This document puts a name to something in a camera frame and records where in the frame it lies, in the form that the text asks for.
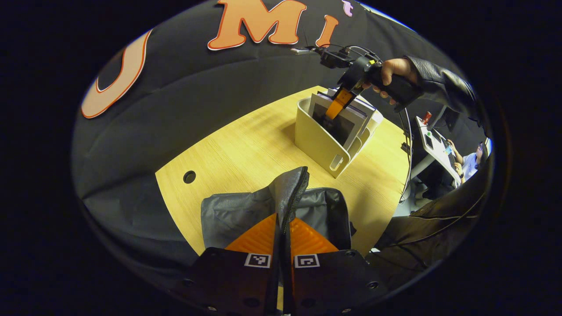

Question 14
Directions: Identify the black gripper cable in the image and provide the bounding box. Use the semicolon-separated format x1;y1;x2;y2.
397;108;414;205

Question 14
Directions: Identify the black backdrop cloth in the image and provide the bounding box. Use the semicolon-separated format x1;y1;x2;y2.
72;0;466;286

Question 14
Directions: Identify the white plastic bookshelf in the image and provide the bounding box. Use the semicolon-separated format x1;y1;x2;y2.
294;90;384;179

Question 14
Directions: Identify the person's dark jacket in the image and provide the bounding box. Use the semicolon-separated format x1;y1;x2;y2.
367;165;494;292

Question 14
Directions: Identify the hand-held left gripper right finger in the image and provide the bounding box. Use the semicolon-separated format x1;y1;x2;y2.
283;217;389;314

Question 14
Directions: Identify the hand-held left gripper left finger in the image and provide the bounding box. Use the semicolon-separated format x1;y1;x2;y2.
176;214;281;314

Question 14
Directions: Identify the dark grey schoolbag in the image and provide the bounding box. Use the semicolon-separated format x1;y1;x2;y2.
201;166;357;257

